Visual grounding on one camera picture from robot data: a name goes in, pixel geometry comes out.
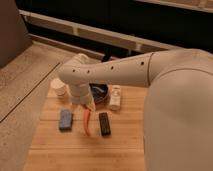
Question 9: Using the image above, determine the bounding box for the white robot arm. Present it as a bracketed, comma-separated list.
[59, 49, 213, 171]

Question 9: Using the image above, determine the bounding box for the white plastic bottle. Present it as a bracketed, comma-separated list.
[109, 85, 121, 110]

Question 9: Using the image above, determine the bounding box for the blue sponge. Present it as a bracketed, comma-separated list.
[59, 109, 73, 131]

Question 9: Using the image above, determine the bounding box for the white paper cup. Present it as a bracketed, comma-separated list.
[50, 78, 67, 96]

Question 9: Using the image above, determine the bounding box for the dark ceramic bowl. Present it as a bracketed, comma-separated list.
[90, 84, 108, 104]

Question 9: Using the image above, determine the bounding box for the black object by rail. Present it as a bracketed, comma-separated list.
[101, 47, 112, 62]

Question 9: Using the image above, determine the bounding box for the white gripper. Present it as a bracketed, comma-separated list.
[69, 84, 96, 111]

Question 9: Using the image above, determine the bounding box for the black rectangular block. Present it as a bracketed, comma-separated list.
[99, 112, 111, 136]

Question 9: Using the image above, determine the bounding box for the wooden cutting board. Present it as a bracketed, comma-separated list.
[23, 86, 147, 171]

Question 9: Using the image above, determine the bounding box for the red chili pepper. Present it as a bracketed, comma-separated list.
[83, 109, 90, 136]

